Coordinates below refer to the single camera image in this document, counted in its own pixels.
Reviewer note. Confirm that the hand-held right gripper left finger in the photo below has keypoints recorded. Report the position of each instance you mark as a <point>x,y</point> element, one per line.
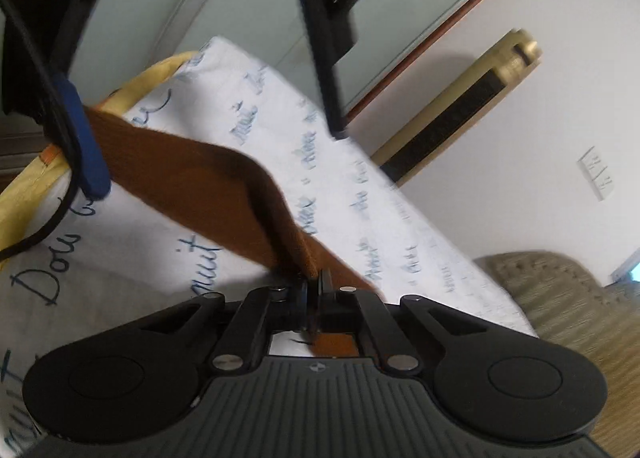
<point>303,305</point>

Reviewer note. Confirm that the white script printed bedsheet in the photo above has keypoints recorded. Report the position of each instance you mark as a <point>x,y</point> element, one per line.
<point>350,198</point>

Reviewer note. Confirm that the white wall switch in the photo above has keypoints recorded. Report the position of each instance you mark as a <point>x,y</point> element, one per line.
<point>604,185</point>
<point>590,160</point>

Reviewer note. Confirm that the olive upholstered headboard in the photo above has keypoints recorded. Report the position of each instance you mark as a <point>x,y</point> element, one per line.
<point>560,298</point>

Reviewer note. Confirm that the window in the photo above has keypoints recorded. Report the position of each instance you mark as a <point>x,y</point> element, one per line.
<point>631,270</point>

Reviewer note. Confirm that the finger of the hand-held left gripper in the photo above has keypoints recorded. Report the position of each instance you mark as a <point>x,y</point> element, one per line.
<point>85,148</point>
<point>325,78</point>

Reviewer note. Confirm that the brown knitted garment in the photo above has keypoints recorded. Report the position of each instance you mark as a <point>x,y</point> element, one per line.
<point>210,178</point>

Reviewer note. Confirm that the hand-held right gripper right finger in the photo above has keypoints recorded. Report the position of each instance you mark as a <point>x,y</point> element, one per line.
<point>326,305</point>

